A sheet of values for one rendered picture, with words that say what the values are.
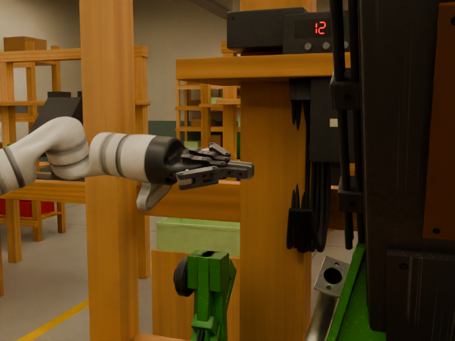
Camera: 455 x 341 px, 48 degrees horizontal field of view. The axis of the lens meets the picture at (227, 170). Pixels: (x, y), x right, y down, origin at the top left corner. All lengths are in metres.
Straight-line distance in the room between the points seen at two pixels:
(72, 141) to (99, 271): 0.49
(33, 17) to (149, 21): 2.53
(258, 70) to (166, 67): 11.03
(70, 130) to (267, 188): 0.42
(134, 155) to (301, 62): 0.34
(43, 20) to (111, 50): 10.45
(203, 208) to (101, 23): 0.48
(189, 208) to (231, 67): 0.41
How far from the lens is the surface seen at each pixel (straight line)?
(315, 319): 0.87
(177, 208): 1.25
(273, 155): 1.06
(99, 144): 0.83
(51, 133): 0.87
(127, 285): 1.30
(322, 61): 0.92
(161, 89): 11.97
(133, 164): 0.79
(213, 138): 10.80
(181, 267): 0.99
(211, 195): 1.21
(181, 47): 11.84
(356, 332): 0.72
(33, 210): 6.13
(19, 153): 0.87
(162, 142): 0.78
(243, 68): 0.95
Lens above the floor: 1.44
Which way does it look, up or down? 6 degrees down
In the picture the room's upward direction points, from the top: straight up
